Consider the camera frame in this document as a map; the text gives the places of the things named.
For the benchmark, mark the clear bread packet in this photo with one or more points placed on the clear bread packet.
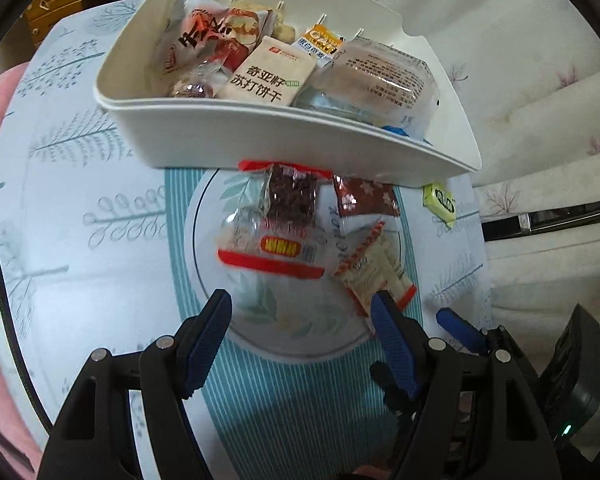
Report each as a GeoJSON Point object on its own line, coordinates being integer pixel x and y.
{"type": "Point", "coordinates": [375, 77]}

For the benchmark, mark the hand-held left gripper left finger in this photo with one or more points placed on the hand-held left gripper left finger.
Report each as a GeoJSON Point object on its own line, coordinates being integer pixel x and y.
{"type": "Point", "coordinates": [207, 340]}

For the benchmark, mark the red and white snack packet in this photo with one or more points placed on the red and white snack packet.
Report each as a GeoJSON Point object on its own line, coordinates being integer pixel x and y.
{"type": "Point", "coordinates": [245, 27]}

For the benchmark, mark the white plastic basket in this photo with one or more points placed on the white plastic basket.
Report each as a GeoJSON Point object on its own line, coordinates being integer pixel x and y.
{"type": "Point", "coordinates": [280, 130]}

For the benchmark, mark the yellow green small packet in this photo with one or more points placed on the yellow green small packet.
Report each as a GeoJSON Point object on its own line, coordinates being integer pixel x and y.
{"type": "Point", "coordinates": [440, 202]}

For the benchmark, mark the white leaf print plate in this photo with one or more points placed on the white leaf print plate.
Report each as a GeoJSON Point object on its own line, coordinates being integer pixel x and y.
{"type": "Point", "coordinates": [290, 320]}

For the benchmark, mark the orange white oat packet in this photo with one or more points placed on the orange white oat packet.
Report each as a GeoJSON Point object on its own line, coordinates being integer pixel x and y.
{"type": "Point", "coordinates": [322, 42]}

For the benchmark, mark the white floral sofa cover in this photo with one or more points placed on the white floral sofa cover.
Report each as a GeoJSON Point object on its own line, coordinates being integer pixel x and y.
{"type": "Point", "coordinates": [530, 85]}

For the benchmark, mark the teal striped placemat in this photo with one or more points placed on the teal striped placemat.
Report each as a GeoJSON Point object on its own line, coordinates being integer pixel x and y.
{"type": "Point", "coordinates": [280, 410]}

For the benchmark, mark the beige red-edged snack packet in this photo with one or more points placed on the beige red-edged snack packet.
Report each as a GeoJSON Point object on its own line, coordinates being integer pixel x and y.
{"type": "Point", "coordinates": [375, 270]}

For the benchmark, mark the brown red snack packet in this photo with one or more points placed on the brown red snack packet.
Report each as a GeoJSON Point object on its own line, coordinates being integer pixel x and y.
{"type": "Point", "coordinates": [367, 197]}

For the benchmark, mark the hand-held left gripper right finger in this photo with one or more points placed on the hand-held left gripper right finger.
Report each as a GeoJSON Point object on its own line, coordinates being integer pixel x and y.
{"type": "Point", "coordinates": [395, 345]}

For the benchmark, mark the light blue leaf tablecloth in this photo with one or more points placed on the light blue leaf tablecloth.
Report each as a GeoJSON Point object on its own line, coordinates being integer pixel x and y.
{"type": "Point", "coordinates": [80, 270]}

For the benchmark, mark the beige cracker packet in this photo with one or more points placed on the beige cracker packet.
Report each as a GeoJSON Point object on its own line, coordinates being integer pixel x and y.
{"type": "Point", "coordinates": [267, 72]}

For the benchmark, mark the clear red-edged snack packet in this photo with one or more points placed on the clear red-edged snack packet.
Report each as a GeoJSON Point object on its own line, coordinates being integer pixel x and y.
{"type": "Point", "coordinates": [280, 248]}

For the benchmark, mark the beige small snack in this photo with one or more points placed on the beige small snack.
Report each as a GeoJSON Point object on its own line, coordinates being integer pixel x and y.
{"type": "Point", "coordinates": [282, 30]}

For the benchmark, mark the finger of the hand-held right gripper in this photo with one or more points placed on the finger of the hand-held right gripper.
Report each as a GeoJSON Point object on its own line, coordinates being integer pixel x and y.
{"type": "Point", "coordinates": [457, 324]}
{"type": "Point", "coordinates": [387, 380]}

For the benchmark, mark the wooden drawer cabinet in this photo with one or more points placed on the wooden drawer cabinet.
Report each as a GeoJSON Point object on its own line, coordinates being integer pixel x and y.
{"type": "Point", "coordinates": [55, 0]}

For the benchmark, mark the clear packet brown nut ball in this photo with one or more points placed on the clear packet brown nut ball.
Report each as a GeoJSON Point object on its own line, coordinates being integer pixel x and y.
{"type": "Point", "coordinates": [195, 85]}

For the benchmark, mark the black slim bar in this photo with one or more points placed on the black slim bar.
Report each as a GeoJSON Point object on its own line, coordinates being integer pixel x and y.
{"type": "Point", "coordinates": [570, 217]}

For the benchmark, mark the clear packet dark brown snack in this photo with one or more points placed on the clear packet dark brown snack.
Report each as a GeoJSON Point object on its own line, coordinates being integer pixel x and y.
{"type": "Point", "coordinates": [290, 197]}

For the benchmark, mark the light blue snack packet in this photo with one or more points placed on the light blue snack packet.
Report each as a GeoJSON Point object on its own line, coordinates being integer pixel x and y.
{"type": "Point", "coordinates": [315, 103]}

